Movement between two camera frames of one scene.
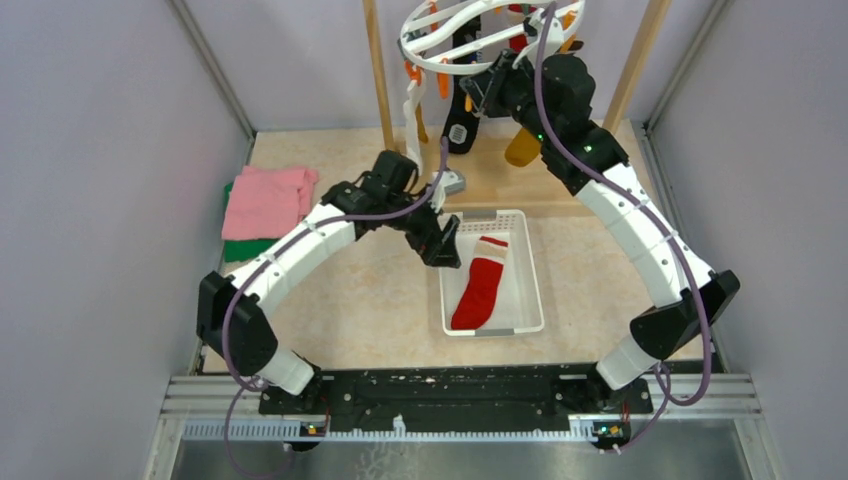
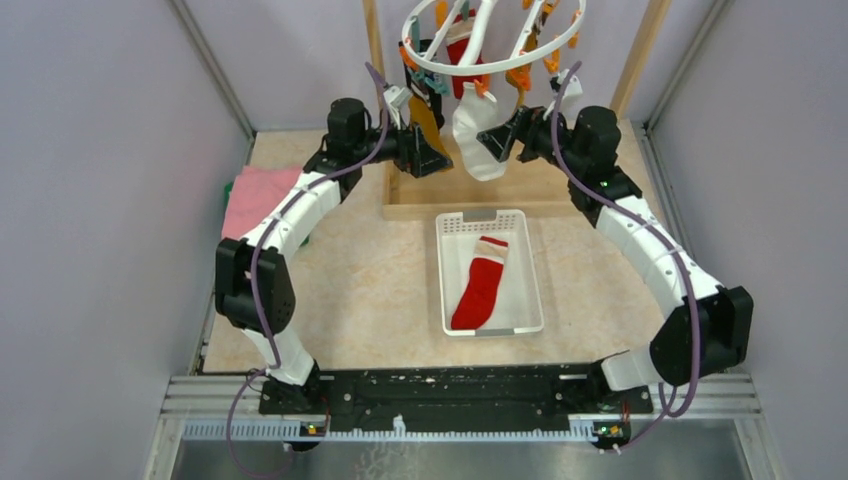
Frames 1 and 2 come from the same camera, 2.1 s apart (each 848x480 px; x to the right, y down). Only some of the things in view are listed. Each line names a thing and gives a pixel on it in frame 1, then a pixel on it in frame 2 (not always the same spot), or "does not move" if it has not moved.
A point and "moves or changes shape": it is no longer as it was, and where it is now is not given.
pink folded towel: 264,202 does not move
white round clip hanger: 484,36 moves or changes shape
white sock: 410,105 moves or changes shape
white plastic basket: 517,305 does not move
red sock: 518,41 to 457,36
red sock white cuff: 485,273 does not move
